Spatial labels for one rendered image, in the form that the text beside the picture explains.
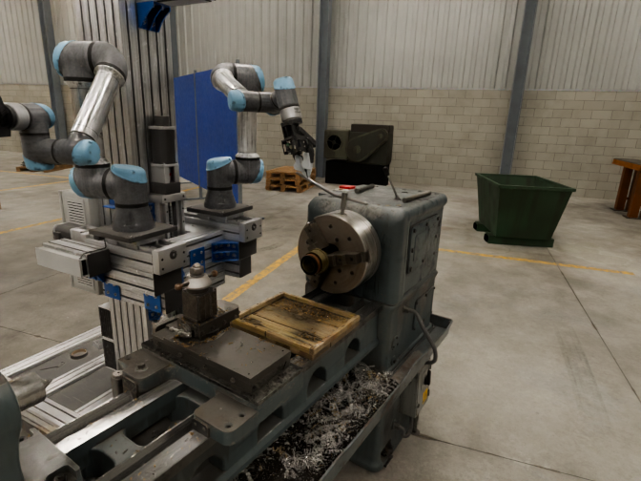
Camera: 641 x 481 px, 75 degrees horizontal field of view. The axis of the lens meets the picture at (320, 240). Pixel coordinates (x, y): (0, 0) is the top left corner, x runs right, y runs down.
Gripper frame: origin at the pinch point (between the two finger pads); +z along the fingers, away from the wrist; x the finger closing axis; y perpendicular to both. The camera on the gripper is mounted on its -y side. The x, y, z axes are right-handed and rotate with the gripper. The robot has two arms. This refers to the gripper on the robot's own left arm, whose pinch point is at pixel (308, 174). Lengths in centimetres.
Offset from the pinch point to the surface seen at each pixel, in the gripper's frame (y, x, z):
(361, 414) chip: 15, 9, 87
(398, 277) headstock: -19, 18, 47
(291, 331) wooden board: 27, -3, 51
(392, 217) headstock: -18.2, 21.1, 23.2
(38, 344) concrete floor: 18, -247, 64
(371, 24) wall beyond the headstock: -925, -360, -388
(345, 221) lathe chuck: -1.6, 10.4, 20.3
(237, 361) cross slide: 61, 7, 46
